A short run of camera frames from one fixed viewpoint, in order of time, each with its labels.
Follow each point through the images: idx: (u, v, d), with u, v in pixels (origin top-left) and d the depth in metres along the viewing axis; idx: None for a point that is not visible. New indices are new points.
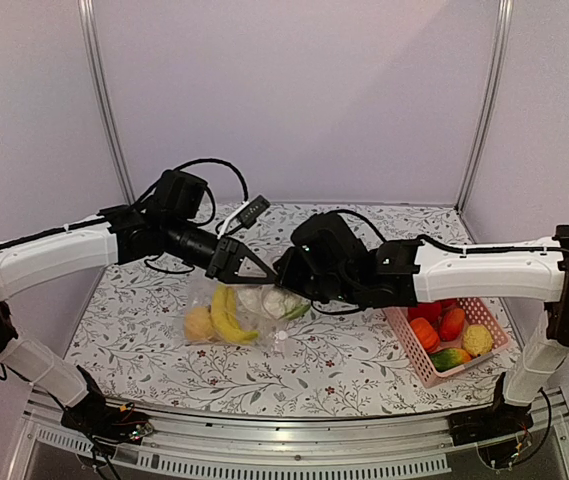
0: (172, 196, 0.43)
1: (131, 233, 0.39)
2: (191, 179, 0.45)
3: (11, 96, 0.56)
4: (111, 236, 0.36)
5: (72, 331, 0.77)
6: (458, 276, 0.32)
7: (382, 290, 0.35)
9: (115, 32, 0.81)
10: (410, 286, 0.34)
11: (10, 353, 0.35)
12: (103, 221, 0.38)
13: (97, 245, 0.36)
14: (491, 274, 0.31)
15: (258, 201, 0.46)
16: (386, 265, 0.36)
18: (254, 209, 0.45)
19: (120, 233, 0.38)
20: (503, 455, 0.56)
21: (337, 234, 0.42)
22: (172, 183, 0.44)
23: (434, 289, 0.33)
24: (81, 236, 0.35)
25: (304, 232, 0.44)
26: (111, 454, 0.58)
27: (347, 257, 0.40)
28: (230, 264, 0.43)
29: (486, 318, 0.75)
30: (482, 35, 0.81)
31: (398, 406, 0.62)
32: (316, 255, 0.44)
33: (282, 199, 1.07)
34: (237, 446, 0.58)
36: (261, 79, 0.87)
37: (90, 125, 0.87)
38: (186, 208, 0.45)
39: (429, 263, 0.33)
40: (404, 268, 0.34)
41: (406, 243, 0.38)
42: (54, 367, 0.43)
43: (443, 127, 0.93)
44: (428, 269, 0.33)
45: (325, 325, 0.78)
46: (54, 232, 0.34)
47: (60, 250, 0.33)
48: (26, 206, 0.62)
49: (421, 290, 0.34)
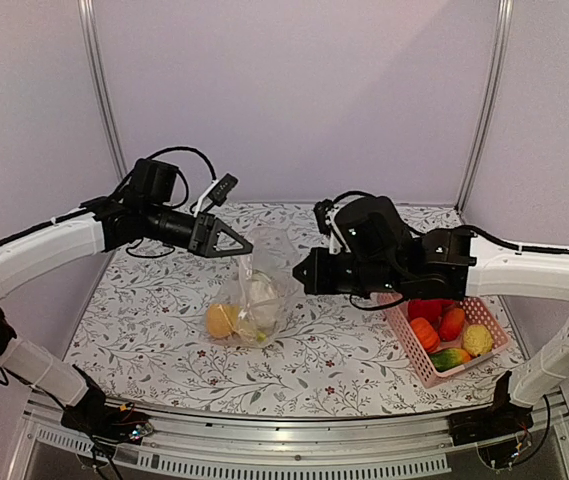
0: (147, 182, 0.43)
1: (114, 221, 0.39)
2: (163, 165, 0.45)
3: (10, 97, 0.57)
4: (96, 224, 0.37)
5: (73, 331, 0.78)
6: (509, 273, 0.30)
7: (433, 280, 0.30)
9: (115, 32, 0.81)
10: (462, 278, 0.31)
11: (9, 355, 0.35)
12: (85, 212, 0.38)
13: (85, 233, 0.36)
14: (542, 274, 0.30)
15: (227, 180, 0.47)
16: (440, 255, 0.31)
18: (224, 186, 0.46)
19: (104, 221, 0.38)
20: (502, 455, 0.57)
21: (389, 218, 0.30)
22: (149, 171, 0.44)
23: (480, 284, 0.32)
24: (69, 227, 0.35)
25: (349, 214, 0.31)
26: (112, 454, 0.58)
27: (398, 244, 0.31)
28: (210, 242, 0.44)
29: (486, 318, 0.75)
30: (482, 34, 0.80)
31: (398, 406, 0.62)
32: (362, 241, 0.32)
33: (282, 200, 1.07)
34: (237, 446, 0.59)
36: (261, 80, 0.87)
37: (90, 124, 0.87)
38: (160, 195, 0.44)
39: (487, 257, 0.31)
40: (460, 259, 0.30)
41: (457, 233, 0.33)
42: (54, 366, 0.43)
43: (443, 127, 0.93)
44: (486, 262, 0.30)
45: (325, 325, 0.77)
46: (42, 226, 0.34)
47: (52, 242, 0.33)
48: (26, 206, 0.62)
49: (471, 283, 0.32)
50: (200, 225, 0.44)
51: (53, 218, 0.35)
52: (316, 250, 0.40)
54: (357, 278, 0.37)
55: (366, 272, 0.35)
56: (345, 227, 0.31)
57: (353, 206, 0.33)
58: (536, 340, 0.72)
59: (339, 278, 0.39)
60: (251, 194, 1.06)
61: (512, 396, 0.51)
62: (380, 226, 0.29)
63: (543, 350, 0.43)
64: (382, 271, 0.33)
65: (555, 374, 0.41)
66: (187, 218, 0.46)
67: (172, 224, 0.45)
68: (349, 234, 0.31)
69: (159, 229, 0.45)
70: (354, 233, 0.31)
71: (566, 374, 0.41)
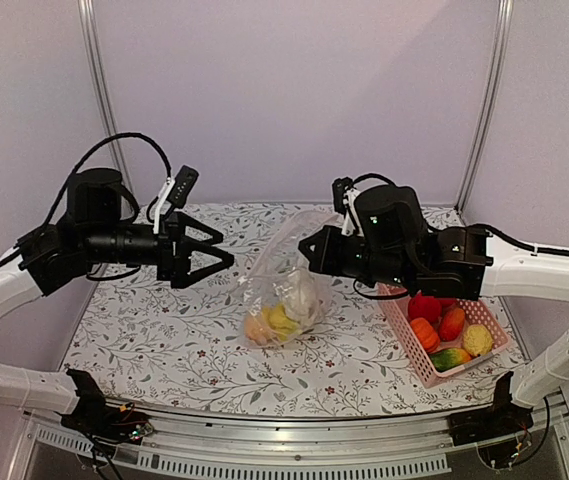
0: (82, 204, 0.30)
1: (48, 266, 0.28)
2: (97, 183, 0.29)
3: (11, 99, 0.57)
4: (22, 273, 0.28)
5: (72, 331, 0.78)
6: (523, 274, 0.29)
7: (450, 280, 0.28)
9: (115, 33, 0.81)
10: (478, 279, 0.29)
11: None
12: (16, 256, 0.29)
13: (16, 284, 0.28)
14: (553, 276, 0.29)
15: (192, 176, 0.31)
16: (458, 253, 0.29)
18: (185, 186, 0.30)
19: (33, 267, 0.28)
20: (503, 455, 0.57)
21: (414, 210, 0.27)
22: (84, 193, 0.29)
23: (494, 285, 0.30)
24: None
25: (372, 199, 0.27)
26: (112, 454, 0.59)
27: (417, 238, 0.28)
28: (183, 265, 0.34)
29: (486, 318, 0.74)
30: (482, 35, 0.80)
31: (398, 406, 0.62)
32: (380, 230, 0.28)
33: (282, 200, 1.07)
34: (237, 446, 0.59)
36: (261, 80, 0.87)
37: (90, 125, 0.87)
38: (99, 215, 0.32)
39: (505, 258, 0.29)
40: (478, 259, 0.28)
41: (471, 231, 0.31)
42: (33, 387, 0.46)
43: (443, 127, 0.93)
44: (504, 263, 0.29)
45: (325, 325, 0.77)
46: None
47: None
48: (26, 207, 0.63)
49: (486, 283, 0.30)
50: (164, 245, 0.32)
51: None
52: (329, 228, 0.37)
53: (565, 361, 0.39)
54: (365, 264, 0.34)
55: (376, 260, 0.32)
56: (365, 215, 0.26)
57: (376, 190, 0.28)
58: (536, 339, 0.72)
59: (347, 261, 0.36)
60: (251, 194, 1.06)
61: (516, 396, 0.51)
62: (405, 217, 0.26)
63: (548, 351, 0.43)
64: (394, 263, 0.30)
65: (560, 376, 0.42)
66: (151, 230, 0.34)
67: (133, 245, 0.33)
68: (369, 222, 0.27)
69: (118, 252, 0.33)
70: (375, 221, 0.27)
71: (566, 378, 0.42)
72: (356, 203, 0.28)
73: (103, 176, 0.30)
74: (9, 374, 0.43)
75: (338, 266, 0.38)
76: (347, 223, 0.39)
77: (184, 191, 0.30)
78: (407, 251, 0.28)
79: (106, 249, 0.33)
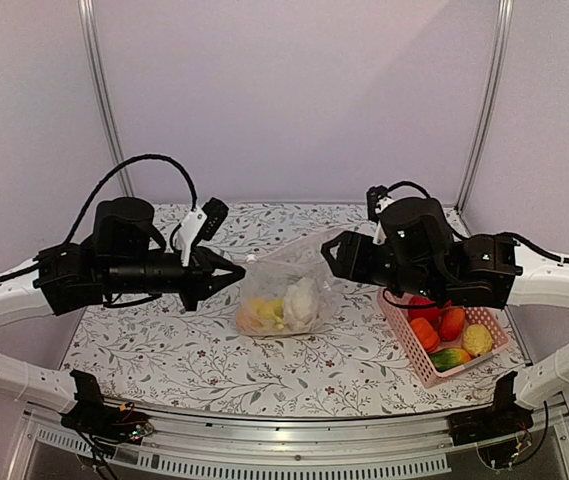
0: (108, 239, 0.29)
1: (64, 285, 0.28)
2: (127, 217, 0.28)
3: (11, 98, 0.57)
4: (36, 291, 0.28)
5: (73, 330, 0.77)
6: (548, 284, 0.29)
7: (480, 288, 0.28)
9: (115, 32, 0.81)
10: (507, 287, 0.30)
11: None
12: (33, 268, 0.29)
13: (27, 299, 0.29)
14: None
15: (219, 211, 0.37)
16: (487, 262, 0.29)
18: (214, 222, 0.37)
19: (47, 287, 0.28)
20: (502, 455, 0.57)
21: (441, 221, 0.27)
22: (110, 224, 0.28)
23: (520, 294, 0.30)
24: (6, 291, 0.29)
25: (397, 214, 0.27)
26: (111, 454, 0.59)
27: (445, 249, 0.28)
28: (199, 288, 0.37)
29: (486, 318, 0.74)
30: (482, 35, 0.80)
31: (398, 406, 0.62)
32: (407, 245, 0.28)
33: (282, 200, 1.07)
34: (237, 446, 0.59)
36: (261, 81, 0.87)
37: (90, 124, 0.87)
38: (126, 247, 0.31)
39: (533, 269, 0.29)
40: (508, 269, 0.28)
41: (499, 239, 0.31)
42: (30, 384, 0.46)
43: (443, 127, 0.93)
44: (530, 274, 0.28)
45: (325, 325, 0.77)
46: None
47: None
48: (26, 206, 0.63)
49: (513, 292, 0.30)
50: (195, 273, 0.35)
51: None
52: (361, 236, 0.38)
53: None
54: (394, 273, 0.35)
55: (403, 271, 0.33)
56: (394, 230, 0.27)
57: (401, 203, 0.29)
58: (536, 340, 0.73)
59: (377, 269, 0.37)
60: (251, 194, 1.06)
61: (521, 396, 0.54)
62: (433, 232, 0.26)
63: (556, 356, 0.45)
64: (420, 274, 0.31)
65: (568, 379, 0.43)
66: (176, 260, 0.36)
67: (162, 273, 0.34)
68: (397, 236, 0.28)
69: (145, 281, 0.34)
70: (402, 236, 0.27)
71: None
72: (381, 220, 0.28)
73: (131, 208, 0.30)
74: (11, 367, 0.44)
75: (367, 276, 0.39)
76: (378, 231, 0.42)
77: (212, 225, 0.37)
78: (434, 262, 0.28)
79: (132, 278, 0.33)
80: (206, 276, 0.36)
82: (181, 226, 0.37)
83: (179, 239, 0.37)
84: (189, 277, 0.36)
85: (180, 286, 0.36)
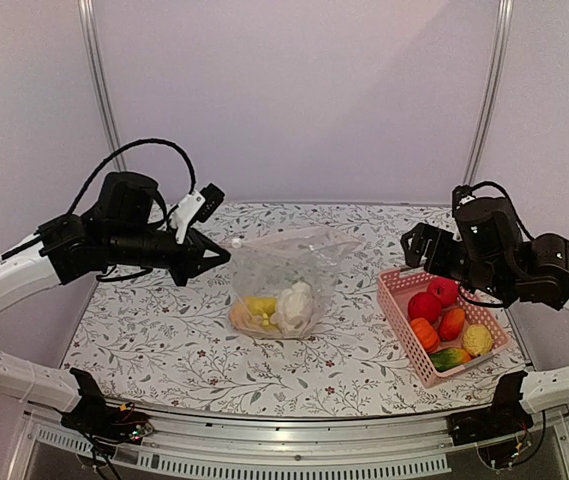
0: (113, 205, 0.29)
1: (69, 248, 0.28)
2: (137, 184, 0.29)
3: (11, 99, 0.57)
4: (43, 260, 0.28)
5: (73, 331, 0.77)
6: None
7: (546, 283, 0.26)
9: (115, 32, 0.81)
10: None
11: None
12: (36, 240, 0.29)
13: (34, 270, 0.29)
14: None
15: (219, 194, 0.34)
16: (560, 259, 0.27)
18: (211, 205, 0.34)
19: (54, 252, 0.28)
20: (502, 455, 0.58)
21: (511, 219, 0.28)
22: (120, 191, 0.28)
23: None
24: (12, 265, 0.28)
25: (470, 212, 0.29)
26: (111, 454, 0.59)
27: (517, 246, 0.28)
28: (192, 263, 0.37)
29: (486, 318, 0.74)
30: (482, 35, 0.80)
31: (398, 406, 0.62)
32: (479, 240, 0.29)
33: (282, 200, 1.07)
34: (237, 446, 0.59)
36: (261, 81, 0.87)
37: (90, 124, 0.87)
38: (131, 215, 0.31)
39: None
40: None
41: None
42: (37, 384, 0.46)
43: (443, 127, 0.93)
44: None
45: (325, 325, 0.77)
46: None
47: None
48: (26, 206, 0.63)
49: None
50: (189, 250, 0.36)
51: None
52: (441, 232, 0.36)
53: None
54: (467, 270, 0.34)
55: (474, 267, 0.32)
56: (465, 224, 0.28)
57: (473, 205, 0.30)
58: (537, 341, 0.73)
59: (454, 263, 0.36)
60: (251, 194, 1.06)
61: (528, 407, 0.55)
62: (505, 226, 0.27)
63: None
64: (488, 271, 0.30)
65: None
66: (170, 236, 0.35)
67: (160, 247, 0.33)
68: (469, 232, 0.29)
69: (142, 254, 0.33)
70: (475, 231, 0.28)
71: None
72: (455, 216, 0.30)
73: (139, 177, 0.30)
74: (15, 367, 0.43)
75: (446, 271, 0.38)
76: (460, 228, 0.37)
77: (210, 209, 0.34)
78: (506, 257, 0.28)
79: (131, 250, 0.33)
80: (199, 255, 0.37)
82: (178, 207, 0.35)
83: (173, 218, 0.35)
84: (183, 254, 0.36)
85: (172, 263, 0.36)
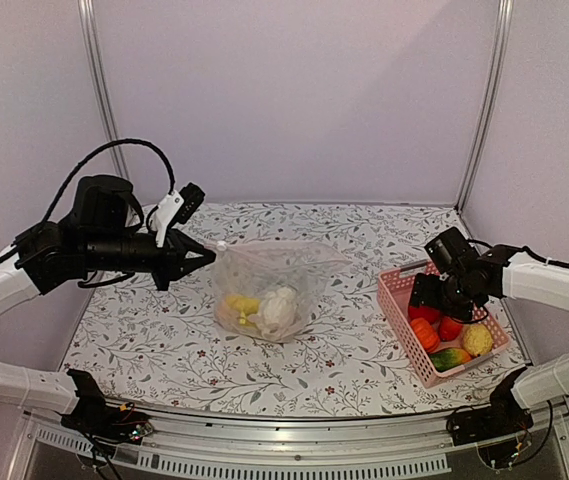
0: (86, 212, 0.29)
1: (44, 258, 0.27)
2: (109, 189, 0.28)
3: (9, 97, 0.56)
4: (19, 272, 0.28)
5: (73, 331, 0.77)
6: (531, 279, 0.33)
7: (477, 275, 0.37)
9: (114, 32, 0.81)
10: (498, 278, 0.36)
11: None
12: (12, 253, 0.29)
13: (12, 283, 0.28)
14: (557, 285, 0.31)
15: (198, 195, 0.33)
16: (487, 256, 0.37)
18: (191, 205, 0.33)
19: (30, 264, 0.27)
20: (502, 455, 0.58)
21: (454, 238, 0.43)
22: (93, 197, 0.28)
23: (516, 287, 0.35)
24: None
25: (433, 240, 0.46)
26: (111, 454, 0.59)
27: (462, 255, 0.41)
28: (174, 266, 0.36)
29: (485, 318, 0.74)
30: (482, 35, 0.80)
31: (398, 406, 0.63)
32: (440, 257, 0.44)
33: (282, 200, 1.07)
34: (237, 446, 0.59)
36: (261, 81, 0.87)
37: (89, 124, 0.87)
38: (106, 220, 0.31)
39: (522, 263, 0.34)
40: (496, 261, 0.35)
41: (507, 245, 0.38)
42: (33, 388, 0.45)
43: (443, 126, 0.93)
44: (516, 265, 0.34)
45: (325, 325, 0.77)
46: None
47: None
48: (25, 206, 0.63)
49: (506, 283, 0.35)
50: (171, 254, 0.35)
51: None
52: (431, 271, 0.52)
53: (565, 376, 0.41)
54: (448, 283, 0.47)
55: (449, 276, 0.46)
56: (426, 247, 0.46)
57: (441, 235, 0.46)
58: (536, 341, 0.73)
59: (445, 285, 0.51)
60: (251, 194, 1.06)
61: (524, 407, 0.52)
62: (446, 243, 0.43)
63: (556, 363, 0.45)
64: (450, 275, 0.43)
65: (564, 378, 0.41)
66: (151, 239, 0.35)
67: (137, 252, 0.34)
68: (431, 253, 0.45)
69: (122, 259, 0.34)
70: (433, 251, 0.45)
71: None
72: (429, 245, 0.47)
73: (114, 181, 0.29)
74: (8, 374, 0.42)
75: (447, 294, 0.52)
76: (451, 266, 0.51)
77: (190, 208, 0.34)
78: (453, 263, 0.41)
79: (110, 256, 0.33)
80: (181, 259, 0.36)
82: (157, 208, 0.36)
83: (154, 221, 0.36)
84: (164, 257, 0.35)
85: (154, 266, 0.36)
